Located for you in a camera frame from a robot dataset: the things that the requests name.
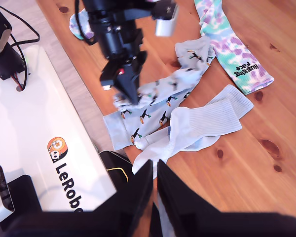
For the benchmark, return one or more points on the black bag yellow trim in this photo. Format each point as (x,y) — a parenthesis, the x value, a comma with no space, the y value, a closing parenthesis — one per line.
(113,163)

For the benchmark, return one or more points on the white exterior camera box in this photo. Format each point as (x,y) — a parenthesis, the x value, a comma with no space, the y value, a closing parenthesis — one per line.
(0,195)

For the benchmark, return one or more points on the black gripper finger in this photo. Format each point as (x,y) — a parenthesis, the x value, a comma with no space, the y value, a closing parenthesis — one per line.
(138,192)
(129,86)
(177,195)

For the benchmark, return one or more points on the plain light blue sock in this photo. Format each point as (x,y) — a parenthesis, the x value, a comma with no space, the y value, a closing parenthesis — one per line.
(236,98)
(207,118)

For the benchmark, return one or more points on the black camera stand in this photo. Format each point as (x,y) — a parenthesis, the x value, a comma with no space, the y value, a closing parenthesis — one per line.
(24,192)

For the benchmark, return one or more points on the pastel tie-dye sock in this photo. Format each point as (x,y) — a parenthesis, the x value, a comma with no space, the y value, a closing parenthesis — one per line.
(84,22)
(227,49)

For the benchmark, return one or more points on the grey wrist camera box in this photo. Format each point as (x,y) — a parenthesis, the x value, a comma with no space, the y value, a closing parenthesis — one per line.
(166,23)

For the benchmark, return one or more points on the blue bird print sock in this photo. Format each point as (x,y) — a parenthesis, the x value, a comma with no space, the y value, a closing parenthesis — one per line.
(187,64)
(128,123)

